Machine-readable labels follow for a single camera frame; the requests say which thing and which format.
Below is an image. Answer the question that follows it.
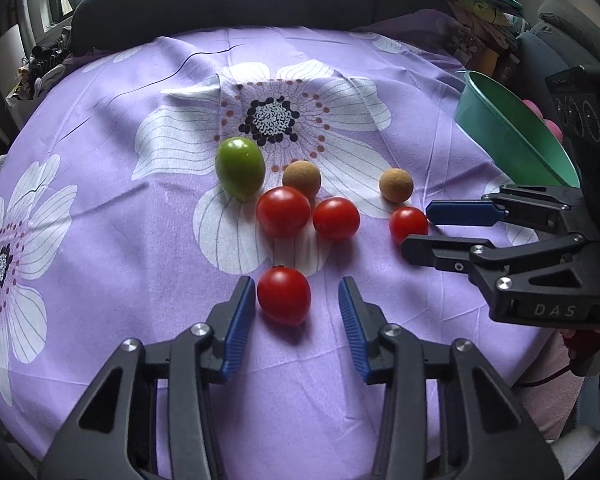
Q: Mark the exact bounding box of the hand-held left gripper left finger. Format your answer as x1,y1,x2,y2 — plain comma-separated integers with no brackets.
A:
37,276,257,480

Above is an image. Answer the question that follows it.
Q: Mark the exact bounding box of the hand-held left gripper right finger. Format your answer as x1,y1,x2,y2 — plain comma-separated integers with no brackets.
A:
338,276,563,480

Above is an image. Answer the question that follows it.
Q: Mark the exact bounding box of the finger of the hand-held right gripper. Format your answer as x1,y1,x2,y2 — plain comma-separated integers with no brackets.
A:
401,232,600,328
426,185,600,238

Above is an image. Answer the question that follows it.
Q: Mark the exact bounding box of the red tomato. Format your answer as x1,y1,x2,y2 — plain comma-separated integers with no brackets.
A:
257,266,312,327
389,206,429,246
256,186,312,239
312,197,361,241

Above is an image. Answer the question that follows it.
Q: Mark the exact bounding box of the brown longan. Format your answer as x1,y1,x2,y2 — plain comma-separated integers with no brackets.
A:
282,160,322,200
379,168,414,204

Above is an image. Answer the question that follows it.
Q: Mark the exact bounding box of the green plastic bowl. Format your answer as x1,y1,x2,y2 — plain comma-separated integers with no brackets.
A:
455,70,581,188

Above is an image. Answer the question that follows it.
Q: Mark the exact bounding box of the green mango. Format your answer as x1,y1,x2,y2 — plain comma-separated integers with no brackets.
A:
215,136,267,202

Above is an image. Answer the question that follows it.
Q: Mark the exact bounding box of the pink plush toy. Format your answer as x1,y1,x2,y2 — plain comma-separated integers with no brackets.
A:
522,100,564,143

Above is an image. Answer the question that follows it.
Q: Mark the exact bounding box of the dark grey sofa armrest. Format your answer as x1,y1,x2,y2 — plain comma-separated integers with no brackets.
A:
517,0,600,111

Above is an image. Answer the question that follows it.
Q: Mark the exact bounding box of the dark jar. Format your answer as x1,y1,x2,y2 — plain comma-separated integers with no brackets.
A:
495,52,520,82

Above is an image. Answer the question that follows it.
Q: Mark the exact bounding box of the purple floral cloth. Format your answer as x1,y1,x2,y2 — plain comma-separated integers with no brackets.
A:
0,25,581,480

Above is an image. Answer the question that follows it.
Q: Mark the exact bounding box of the clear snack bag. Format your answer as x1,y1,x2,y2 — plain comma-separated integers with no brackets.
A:
445,25,486,66

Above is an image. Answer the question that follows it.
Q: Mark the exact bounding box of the pile of folded clothes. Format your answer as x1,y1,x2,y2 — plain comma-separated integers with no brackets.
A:
442,0,523,56

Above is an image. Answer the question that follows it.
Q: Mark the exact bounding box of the long dark grey sofa cushion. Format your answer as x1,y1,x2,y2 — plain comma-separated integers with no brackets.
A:
70,0,381,56

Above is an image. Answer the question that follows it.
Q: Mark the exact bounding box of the dark clutter pile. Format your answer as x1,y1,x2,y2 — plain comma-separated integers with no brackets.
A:
25,25,76,78

